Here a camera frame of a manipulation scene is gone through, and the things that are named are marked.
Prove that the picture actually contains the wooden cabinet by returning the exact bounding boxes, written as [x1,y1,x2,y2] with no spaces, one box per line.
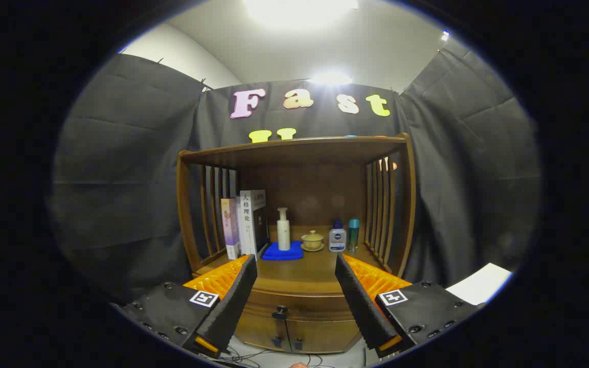
[176,133,418,354]

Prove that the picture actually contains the purple book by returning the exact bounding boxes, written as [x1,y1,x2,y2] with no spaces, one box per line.
[220,198,241,260]

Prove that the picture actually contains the white lotion bottle blue cap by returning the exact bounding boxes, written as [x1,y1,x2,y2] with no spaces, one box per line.
[328,219,347,253]

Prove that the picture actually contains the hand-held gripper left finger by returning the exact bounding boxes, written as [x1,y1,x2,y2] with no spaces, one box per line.
[118,254,258,358]

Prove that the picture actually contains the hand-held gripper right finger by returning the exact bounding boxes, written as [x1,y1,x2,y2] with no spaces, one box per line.
[334,254,483,358]

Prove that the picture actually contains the thick white book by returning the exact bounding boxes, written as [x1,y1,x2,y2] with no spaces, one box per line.
[237,190,270,261]

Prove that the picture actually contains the folded blue cloth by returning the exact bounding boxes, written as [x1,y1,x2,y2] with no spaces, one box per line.
[261,241,304,261]

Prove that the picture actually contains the white flat panel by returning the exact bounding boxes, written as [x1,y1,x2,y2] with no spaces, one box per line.
[445,263,513,306]

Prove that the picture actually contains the tangled black floor cables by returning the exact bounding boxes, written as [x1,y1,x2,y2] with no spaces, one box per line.
[213,345,336,368]

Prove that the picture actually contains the wooden countertop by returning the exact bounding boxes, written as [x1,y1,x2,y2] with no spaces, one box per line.
[195,225,393,296]

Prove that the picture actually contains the white pump bottle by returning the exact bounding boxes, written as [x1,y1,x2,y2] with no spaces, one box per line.
[277,207,291,251]

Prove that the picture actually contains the ceiling light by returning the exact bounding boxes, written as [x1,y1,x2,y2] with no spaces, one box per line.
[243,0,359,29]

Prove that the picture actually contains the wooden drawer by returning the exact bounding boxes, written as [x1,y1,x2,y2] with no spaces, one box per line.
[243,287,357,323]

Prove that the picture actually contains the slim teal bottle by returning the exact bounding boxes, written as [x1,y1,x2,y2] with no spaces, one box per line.
[347,218,360,252]

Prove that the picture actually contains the yellow lidded teacup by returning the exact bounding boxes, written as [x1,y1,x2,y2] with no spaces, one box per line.
[301,230,326,252]

